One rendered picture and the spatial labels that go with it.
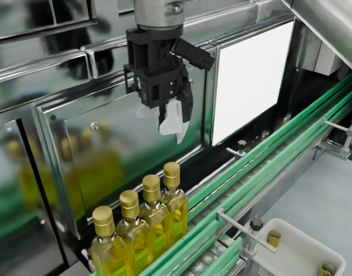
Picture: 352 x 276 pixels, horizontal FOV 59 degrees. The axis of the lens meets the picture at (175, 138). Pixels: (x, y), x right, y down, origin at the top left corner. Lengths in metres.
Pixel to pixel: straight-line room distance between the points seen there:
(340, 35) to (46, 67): 0.43
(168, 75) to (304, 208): 0.85
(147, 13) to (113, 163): 0.37
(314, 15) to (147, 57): 0.24
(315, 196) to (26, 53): 1.06
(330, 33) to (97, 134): 0.45
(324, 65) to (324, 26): 1.17
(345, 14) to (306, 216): 0.87
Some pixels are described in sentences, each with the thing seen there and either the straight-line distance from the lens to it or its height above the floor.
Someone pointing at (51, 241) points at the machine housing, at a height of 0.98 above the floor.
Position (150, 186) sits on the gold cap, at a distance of 0.62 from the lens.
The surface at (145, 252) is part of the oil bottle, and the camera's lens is 0.70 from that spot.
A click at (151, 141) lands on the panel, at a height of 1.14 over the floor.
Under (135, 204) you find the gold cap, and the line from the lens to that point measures 0.60.
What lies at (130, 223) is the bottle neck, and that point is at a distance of 0.64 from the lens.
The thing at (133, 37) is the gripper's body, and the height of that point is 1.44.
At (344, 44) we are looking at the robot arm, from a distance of 0.43.
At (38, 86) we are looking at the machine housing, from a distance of 0.56.
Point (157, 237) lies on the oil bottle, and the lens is 0.71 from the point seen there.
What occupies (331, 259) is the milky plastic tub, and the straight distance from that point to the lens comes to 1.02.
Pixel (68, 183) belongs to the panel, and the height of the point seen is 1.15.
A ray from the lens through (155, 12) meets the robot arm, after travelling 0.47.
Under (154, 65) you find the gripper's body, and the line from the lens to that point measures 0.49.
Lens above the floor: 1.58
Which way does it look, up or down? 35 degrees down
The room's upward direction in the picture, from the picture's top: straight up
